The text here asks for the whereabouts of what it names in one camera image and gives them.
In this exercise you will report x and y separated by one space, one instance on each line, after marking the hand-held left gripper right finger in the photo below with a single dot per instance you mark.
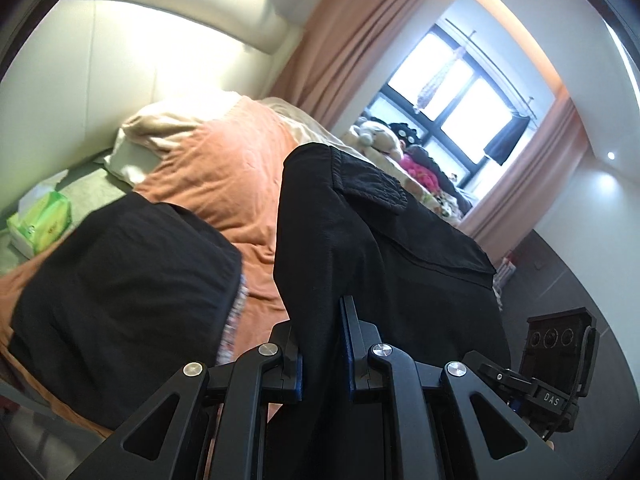
350 360

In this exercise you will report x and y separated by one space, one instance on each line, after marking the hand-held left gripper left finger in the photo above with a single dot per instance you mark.
292 360

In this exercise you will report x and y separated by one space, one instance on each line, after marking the black pants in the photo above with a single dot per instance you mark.
400 270

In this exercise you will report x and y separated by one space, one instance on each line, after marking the white floor rack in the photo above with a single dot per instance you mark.
504 270

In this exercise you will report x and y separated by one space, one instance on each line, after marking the pink curtain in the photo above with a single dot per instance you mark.
525 180
360 35

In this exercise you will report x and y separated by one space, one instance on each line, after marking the black folded garment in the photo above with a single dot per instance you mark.
125 300

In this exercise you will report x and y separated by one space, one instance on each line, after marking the bear print pillow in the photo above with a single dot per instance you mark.
442 205

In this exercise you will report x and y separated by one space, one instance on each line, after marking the dark cloth bundle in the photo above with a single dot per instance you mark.
452 187

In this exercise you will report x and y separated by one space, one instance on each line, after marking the orange fleece blanket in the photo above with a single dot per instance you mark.
225 175

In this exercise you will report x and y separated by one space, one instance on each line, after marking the pink plush toy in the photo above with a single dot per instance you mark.
417 170

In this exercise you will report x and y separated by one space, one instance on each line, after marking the dark hanging cloth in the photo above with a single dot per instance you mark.
505 140

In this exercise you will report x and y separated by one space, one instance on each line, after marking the beige plush toy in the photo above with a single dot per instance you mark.
375 137

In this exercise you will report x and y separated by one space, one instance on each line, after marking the black plush toy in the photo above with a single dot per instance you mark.
407 132

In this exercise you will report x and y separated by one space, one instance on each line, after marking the cream pillow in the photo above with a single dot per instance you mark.
135 160

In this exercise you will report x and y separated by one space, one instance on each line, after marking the grey bed sheet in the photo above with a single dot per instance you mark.
85 192

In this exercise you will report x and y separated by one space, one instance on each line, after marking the green tissue pack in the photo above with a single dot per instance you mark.
42 220

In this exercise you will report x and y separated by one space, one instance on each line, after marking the patterned hanging cloth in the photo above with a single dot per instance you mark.
440 77

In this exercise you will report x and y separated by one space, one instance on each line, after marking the curtain rod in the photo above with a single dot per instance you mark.
492 57

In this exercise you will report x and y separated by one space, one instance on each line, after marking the white padded headboard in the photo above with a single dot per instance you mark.
150 60

